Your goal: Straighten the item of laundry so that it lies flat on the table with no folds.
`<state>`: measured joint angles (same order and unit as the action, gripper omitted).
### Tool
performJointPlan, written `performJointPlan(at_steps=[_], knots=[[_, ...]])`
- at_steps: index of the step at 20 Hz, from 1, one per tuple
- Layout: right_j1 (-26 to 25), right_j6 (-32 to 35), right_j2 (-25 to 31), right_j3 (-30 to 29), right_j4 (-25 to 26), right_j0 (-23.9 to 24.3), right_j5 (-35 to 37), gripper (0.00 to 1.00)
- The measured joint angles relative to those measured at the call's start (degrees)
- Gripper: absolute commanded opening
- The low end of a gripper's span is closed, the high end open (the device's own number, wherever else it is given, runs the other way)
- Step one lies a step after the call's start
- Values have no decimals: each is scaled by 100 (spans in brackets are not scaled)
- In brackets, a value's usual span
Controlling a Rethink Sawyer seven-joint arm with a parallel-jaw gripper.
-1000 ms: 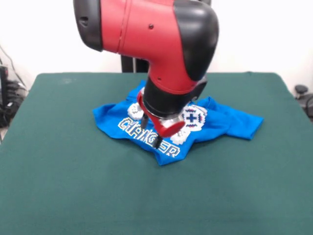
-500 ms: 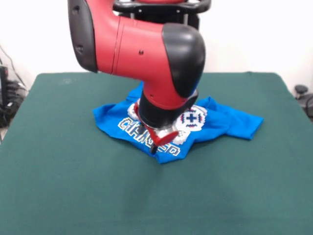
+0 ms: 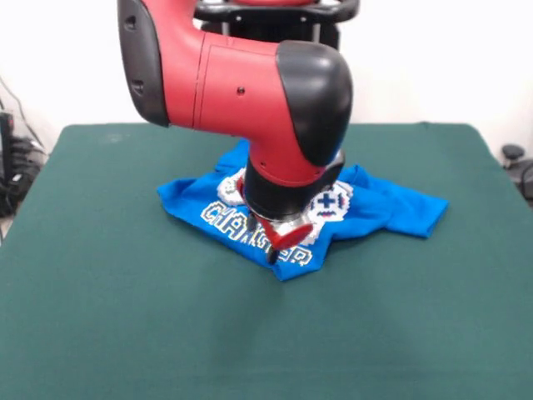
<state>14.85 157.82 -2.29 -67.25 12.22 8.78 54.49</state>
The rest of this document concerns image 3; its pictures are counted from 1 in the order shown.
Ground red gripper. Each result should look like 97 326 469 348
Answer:
237 174 314 266

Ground black office chair base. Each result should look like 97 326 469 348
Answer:
501 143 533 209

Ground black box device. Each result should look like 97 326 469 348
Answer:
0 111 16 181

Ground blue printed shirt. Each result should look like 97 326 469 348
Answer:
156 139 451 283

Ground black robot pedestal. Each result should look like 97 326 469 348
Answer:
192 0 361 53

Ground dark green table cloth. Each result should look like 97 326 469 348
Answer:
0 122 533 400

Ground black cable tangle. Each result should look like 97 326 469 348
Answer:
0 77 49 218

